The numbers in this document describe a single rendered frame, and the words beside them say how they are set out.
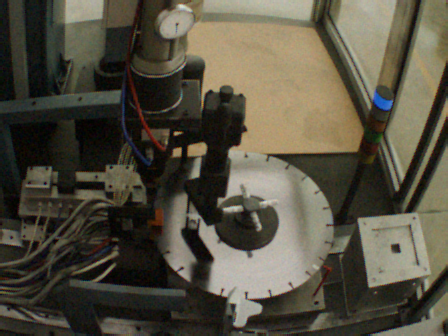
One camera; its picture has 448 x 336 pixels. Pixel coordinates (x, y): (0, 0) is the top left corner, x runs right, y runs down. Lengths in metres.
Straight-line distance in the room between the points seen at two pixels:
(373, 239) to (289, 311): 0.23
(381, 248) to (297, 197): 0.23
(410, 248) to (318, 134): 0.51
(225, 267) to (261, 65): 0.83
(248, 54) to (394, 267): 0.88
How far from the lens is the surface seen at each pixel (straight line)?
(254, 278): 0.96
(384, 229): 1.16
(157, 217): 0.99
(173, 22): 0.64
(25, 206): 1.24
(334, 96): 1.63
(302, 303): 1.06
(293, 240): 1.02
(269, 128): 1.47
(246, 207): 0.98
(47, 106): 1.10
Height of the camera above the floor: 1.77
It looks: 48 degrees down
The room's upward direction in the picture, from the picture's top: 9 degrees clockwise
